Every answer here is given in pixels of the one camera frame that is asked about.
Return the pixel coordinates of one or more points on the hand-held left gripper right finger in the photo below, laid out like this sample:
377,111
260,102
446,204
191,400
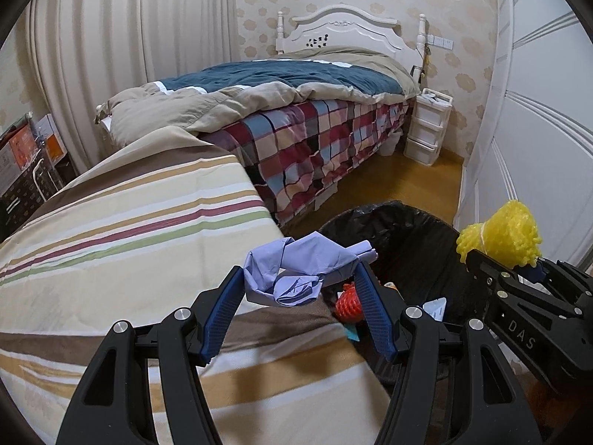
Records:
375,310

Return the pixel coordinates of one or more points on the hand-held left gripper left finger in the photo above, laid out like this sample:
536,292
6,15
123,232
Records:
222,315

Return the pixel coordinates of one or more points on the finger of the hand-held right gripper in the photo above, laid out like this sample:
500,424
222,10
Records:
486,271
532,272

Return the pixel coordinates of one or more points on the orange mesh net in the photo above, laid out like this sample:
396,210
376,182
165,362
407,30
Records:
347,306

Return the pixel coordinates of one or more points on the yellow mesh net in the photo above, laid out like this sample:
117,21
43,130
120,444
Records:
505,231

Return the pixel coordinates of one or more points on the bin with black bag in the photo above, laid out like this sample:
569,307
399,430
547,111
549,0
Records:
407,241

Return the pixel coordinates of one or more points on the lilac glove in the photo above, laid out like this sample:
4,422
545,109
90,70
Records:
301,259

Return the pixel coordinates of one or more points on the teal packet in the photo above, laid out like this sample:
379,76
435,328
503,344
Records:
353,333

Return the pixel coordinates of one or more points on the striped tablecloth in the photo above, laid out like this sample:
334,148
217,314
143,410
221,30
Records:
139,222

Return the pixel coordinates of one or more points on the white wardrobe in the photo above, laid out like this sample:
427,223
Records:
542,116

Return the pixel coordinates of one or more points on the white plastic drawer unit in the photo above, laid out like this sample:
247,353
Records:
427,125

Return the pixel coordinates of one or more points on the plaid bed sheet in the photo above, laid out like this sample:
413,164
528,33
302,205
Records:
315,143

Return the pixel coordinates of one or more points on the dark hanging item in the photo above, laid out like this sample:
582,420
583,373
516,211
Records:
422,62

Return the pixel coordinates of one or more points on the brown patterned box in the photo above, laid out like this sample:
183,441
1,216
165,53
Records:
28,204

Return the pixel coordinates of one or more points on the blue and beige quilt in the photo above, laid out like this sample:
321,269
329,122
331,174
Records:
278,76

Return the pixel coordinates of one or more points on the white and orange cardboard box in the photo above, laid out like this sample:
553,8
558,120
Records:
51,139

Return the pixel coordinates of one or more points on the red and white cardboard box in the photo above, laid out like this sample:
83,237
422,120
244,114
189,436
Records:
18,157

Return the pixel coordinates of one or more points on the beige striped curtain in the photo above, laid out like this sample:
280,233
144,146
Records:
134,55

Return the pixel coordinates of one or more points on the white wall switch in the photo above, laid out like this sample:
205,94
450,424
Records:
441,41

